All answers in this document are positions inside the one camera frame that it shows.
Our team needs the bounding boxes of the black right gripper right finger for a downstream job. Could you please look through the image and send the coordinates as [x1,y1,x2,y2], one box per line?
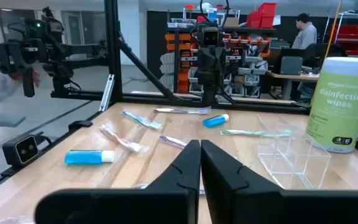
[200,139,358,224]

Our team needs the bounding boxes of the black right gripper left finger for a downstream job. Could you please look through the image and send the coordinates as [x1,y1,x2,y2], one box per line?
[34,139,201,224]

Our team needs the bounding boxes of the purple toothbrush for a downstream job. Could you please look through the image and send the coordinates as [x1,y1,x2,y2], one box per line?
[153,106,211,115]
[158,134,188,149]

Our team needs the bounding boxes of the blue mouthwash bottle white cap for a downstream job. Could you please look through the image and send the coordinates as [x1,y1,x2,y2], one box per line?
[64,149,116,165]
[202,113,230,129]

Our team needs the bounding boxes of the green toothbrush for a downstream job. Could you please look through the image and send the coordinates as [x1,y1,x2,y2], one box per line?
[219,129,293,138]

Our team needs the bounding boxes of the orange toothbrush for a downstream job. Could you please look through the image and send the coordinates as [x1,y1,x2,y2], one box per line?
[99,124,150,154]

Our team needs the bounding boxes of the blue toothbrush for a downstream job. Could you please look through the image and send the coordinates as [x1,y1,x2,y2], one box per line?
[121,110,163,131]

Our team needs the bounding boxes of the shelf with orange bins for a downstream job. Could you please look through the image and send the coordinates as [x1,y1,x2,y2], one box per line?
[163,29,276,97]

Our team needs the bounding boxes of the clear acrylic organizer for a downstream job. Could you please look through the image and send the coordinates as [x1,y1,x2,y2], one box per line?
[256,114,333,190]

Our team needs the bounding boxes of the stacked red bins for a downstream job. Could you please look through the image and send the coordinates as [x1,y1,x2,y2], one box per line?
[246,2,278,29]

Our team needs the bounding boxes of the wooden desk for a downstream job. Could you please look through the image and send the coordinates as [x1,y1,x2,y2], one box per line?
[265,70,320,100]

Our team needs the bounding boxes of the person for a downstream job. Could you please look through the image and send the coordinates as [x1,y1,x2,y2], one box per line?
[290,12,318,50]

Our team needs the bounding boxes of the green disinfecting wipes canister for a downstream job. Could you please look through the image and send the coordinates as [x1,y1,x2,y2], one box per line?
[305,57,358,154]

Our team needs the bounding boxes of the person's hand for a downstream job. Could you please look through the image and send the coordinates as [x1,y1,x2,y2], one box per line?
[17,68,42,88]

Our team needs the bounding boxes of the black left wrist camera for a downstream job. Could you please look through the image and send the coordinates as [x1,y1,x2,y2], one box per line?
[201,26,222,48]

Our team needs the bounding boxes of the black aluminium table frame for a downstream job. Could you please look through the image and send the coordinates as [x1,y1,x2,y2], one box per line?
[0,0,358,197]

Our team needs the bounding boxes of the silver frame bracket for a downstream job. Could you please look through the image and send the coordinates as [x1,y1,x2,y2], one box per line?
[98,73,116,113]

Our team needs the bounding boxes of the black frame clamp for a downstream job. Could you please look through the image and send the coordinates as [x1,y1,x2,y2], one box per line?
[68,119,94,132]

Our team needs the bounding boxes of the yellow hanging cable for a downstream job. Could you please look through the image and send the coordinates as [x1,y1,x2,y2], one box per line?
[323,0,343,60]

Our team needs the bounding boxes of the black table-level camera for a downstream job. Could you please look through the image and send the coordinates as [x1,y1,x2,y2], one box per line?
[1,133,40,168]

